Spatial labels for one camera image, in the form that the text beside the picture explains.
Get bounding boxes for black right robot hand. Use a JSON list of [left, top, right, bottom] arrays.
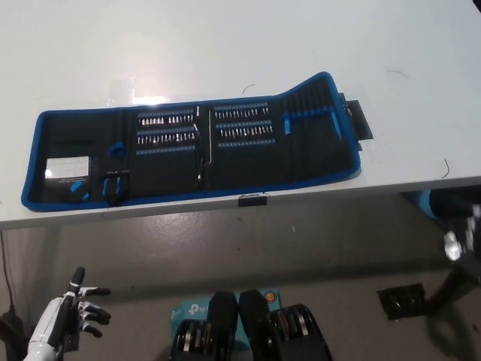
[[443, 204, 481, 264]]

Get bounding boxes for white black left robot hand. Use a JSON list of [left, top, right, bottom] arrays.
[[29, 266, 113, 350]]

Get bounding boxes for black blue-trimmed toolkit roll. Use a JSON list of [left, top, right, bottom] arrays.
[[20, 71, 362, 210]]

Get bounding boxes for black tape patch on desk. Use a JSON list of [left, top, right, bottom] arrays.
[[339, 93, 375, 152]]

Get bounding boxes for black adapter box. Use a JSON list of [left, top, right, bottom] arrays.
[[0, 308, 28, 361]]

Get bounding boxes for blue plastic object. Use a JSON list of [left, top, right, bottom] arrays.
[[410, 189, 439, 220]]

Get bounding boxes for black tape patch on floor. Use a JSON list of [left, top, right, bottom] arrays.
[[377, 283, 428, 321]]

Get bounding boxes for teal tp-link box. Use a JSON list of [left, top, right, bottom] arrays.
[[171, 288, 283, 349]]

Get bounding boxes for white grid card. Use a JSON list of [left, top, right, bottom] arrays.
[[45, 155, 92, 180]]

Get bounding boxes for long blue spudger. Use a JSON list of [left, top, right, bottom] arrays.
[[331, 108, 345, 138]]

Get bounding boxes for silver screwdriver bit row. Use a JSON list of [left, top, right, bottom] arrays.
[[138, 117, 197, 126], [136, 135, 197, 145], [219, 127, 274, 138], [214, 108, 272, 120]]

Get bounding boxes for small black tape strip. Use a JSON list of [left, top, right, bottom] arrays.
[[237, 194, 269, 208]]

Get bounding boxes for thin silver extension rod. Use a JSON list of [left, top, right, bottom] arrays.
[[205, 110, 216, 168]]

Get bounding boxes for blue-handled tweezers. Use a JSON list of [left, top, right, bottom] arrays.
[[101, 175, 122, 207]]

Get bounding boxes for black-handled screwdriver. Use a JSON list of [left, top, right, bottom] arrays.
[[192, 123, 207, 190]]

